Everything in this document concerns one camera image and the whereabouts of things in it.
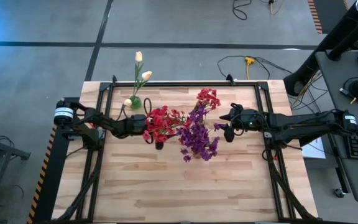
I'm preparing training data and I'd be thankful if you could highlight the yellow plug cable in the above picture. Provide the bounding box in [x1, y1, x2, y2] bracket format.
[244, 56, 257, 80]

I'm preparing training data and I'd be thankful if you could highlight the red flower bunch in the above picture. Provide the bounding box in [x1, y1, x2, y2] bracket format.
[193, 88, 222, 113]
[165, 105, 193, 133]
[142, 107, 171, 144]

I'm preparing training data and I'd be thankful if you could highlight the grey metal stand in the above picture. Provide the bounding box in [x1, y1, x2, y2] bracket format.
[0, 124, 31, 224]

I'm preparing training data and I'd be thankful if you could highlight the cable bundle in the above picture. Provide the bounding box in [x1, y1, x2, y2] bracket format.
[289, 70, 331, 123]

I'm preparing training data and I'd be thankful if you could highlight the grey desk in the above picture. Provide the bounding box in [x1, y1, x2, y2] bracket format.
[314, 50, 358, 203]

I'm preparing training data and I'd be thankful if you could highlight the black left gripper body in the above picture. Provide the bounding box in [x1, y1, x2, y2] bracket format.
[131, 113, 165, 151]

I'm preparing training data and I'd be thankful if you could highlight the dark floor mat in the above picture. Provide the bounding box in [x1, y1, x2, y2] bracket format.
[314, 0, 349, 34]

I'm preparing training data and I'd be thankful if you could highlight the green glass vase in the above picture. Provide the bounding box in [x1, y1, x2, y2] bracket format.
[129, 95, 143, 110]

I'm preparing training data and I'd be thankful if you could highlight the yellow black hazard strip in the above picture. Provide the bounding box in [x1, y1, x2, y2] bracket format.
[26, 124, 58, 224]

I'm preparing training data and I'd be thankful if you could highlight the white paper sheet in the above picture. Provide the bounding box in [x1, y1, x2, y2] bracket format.
[301, 136, 327, 160]

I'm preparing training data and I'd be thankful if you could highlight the orange black hazard strip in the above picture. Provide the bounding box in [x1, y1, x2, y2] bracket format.
[308, 0, 323, 35]

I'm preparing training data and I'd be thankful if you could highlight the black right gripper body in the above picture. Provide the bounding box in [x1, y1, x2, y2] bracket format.
[224, 103, 267, 143]

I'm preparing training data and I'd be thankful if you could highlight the black tower fan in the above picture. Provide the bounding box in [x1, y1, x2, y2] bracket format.
[283, 0, 358, 97]

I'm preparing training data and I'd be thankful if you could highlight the purple flower bunch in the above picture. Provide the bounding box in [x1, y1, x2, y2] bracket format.
[199, 123, 226, 162]
[177, 123, 213, 163]
[188, 105, 210, 126]

